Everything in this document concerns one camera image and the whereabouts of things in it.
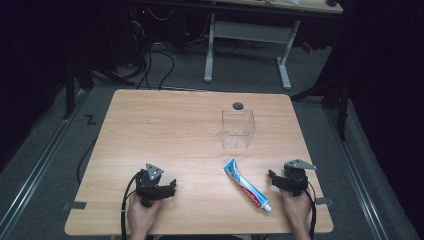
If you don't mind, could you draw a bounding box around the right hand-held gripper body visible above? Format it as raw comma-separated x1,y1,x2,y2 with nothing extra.
282,158,318,197

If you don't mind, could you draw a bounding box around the person's left hand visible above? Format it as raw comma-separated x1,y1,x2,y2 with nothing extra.
126,191,164,235

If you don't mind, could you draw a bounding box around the clear plastic container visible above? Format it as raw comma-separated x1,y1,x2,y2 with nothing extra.
221,109,257,150

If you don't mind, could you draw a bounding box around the black metal stand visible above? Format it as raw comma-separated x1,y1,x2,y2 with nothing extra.
289,63,353,142
62,54,136,121

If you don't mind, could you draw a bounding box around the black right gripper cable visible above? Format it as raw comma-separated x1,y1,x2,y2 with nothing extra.
305,180,318,240

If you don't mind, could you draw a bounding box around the metal floor rail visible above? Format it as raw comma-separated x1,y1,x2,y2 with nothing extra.
0,87,92,235
323,105,390,240

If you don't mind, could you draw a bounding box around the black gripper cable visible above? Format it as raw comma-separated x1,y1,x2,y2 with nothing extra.
305,180,318,240
120,170,143,240

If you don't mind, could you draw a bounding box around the person's right hand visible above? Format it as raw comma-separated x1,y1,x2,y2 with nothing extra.
280,189,313,232

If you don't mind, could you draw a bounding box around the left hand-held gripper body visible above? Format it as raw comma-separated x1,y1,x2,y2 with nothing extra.
134,162,168,208

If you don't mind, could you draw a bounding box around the black floor cable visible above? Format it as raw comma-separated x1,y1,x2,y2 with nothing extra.
76,137,98,186

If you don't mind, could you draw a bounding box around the blue white toothpaste tube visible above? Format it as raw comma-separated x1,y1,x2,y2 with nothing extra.
222,157,273,214

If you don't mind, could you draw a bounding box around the grey tape piece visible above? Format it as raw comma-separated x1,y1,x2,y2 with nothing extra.
314,196,335,206
62,200,88,211

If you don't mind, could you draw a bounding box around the bundle of black cables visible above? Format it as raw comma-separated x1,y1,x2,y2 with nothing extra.
128,8,176,91

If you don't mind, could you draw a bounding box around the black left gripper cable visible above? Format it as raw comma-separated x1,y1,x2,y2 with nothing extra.
120,170,143,240

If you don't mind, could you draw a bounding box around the white-framed wooden desk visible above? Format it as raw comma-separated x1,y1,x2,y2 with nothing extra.
203,0,345,91

